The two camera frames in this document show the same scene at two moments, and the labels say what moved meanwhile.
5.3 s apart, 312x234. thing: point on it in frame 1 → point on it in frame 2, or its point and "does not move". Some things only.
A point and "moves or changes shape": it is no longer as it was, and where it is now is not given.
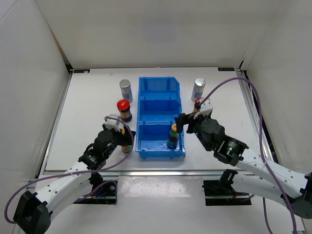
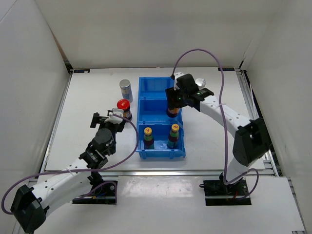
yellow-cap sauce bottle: (125, 148) → (149, 142)
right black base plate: (221, 193) does not move
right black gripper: (183, 119) → (171, 93)
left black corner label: (82, 71) does not move
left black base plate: (102, 192) does not move
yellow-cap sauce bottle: (173, 138) does not move
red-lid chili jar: (124, 107) does not move
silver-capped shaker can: (126, 89) does not move
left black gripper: (127, 139) → (98, 119)
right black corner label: (226, 68) does not move
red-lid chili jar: (197, 105) moves or changes shape
